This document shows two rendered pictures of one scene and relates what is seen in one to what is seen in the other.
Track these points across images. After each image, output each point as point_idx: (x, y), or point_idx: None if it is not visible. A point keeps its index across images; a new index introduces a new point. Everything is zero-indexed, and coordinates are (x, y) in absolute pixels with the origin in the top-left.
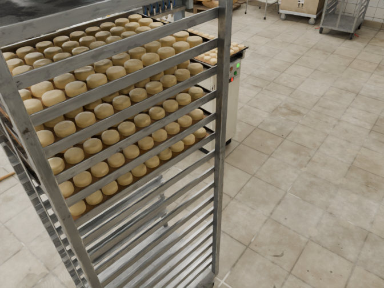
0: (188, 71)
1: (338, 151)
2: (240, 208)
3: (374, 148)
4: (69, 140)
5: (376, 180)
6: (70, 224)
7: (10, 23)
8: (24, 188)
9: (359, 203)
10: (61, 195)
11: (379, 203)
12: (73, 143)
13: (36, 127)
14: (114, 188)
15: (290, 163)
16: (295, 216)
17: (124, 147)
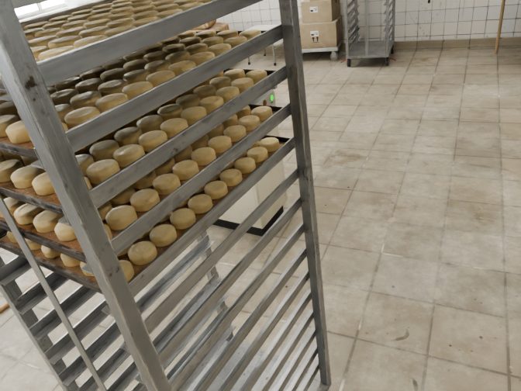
0: (243, 36)
1: (426, 188)
2: (327, 291)
3: (467, 174)
4: (98, 124)
5: (487, 209)
6: (121, 286)
7: None
8: (8, 295)
9: (478, 241)
10: (101, 225)
11: (502, 234)
12: (105, 132)
13: None
14: (171, 232)
15: (370, 217)
16: (405, 279)
17: (181, 149)
